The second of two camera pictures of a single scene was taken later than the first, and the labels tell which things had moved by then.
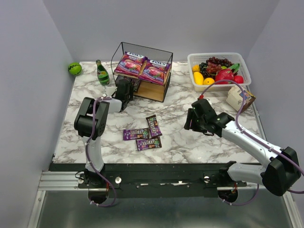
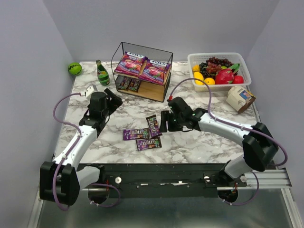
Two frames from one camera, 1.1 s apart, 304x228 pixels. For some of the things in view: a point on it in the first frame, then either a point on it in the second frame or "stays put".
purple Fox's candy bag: (131, 64) stays put
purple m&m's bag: (136, 134) stays put
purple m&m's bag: (153, 123) stays put
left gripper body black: (126, 90) to (112, 99)
